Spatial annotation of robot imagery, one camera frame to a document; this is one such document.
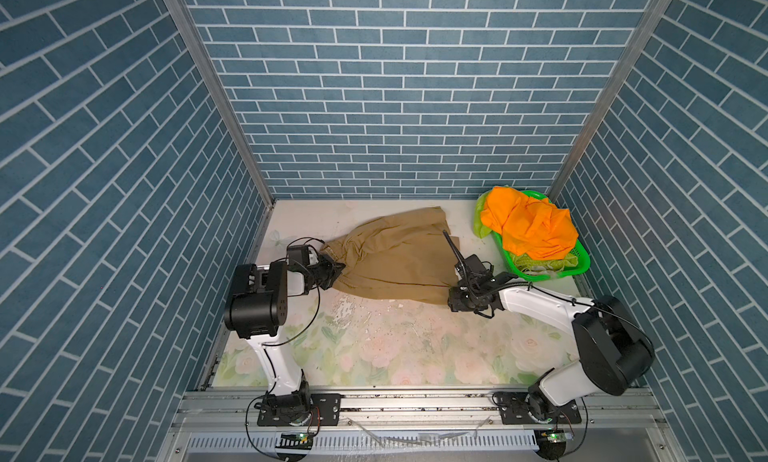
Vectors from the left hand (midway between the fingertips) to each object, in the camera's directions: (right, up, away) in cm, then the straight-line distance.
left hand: (345, 262), depth 99 cm
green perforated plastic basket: (+77, +1, -5) cm, 77 cm away
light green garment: (+59, +1, -2) cm, 59 cm away
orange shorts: (+63, +12, +1) cm, 64 cm away
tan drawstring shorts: (+21, +1, +5) cm, 21 cm away
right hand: (+35, -10, -9) cm, 37 cm away
